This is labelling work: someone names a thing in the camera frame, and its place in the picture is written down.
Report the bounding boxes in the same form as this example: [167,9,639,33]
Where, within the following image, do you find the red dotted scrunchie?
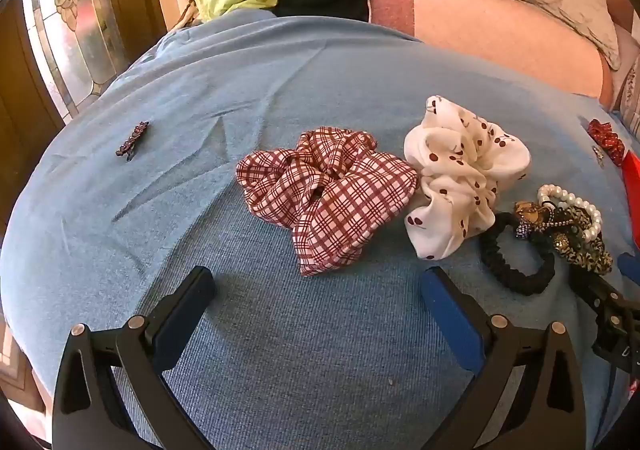
[586,118,627,166]

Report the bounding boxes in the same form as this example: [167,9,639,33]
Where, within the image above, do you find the pink bed mattress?
[369,0,615,107]

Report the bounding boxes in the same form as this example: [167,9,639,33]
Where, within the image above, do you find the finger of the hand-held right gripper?
[616,254,640,283]
[570,270,632,315]

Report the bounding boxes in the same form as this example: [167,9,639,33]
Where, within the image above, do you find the red plastic box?
[620,150,640,191]

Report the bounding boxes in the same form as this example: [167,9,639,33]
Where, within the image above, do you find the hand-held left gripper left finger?
[52,266,217,450]

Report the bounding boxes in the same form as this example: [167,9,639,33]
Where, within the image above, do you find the black ruffled hair tie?
[479,212,557,297]

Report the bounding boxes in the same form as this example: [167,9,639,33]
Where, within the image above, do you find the dark red beaded hair clip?
[116,120,150,161]

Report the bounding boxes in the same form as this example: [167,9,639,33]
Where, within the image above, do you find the stained glass door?
[0,0,168,231]

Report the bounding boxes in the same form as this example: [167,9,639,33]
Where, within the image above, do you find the amber charm black hair tie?
[514,200,547,237]

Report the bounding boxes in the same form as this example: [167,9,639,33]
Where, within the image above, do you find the beige rope handle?
[172,0,202,30]

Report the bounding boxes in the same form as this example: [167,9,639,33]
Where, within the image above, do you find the red plaid scrunchie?
[236,127,419,277]

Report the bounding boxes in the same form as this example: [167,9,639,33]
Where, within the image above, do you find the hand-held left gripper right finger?
[420,266,589,450]

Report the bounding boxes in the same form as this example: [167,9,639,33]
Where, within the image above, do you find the white pearl bracelet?
[537,184,604,242]

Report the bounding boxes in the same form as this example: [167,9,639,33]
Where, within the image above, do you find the brown pillow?
[606,0,637,28]

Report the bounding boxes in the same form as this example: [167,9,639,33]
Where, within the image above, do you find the white cherry print scrunchie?
[403,95,532,261]

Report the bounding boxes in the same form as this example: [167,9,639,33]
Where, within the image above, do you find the leopard print hair tie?
[550,207,614,277]

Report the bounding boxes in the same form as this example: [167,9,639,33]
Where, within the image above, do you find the blue blanket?
[0,9,640,450]

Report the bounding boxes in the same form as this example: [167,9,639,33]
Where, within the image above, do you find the floral white pillow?
[611,25,640,123]

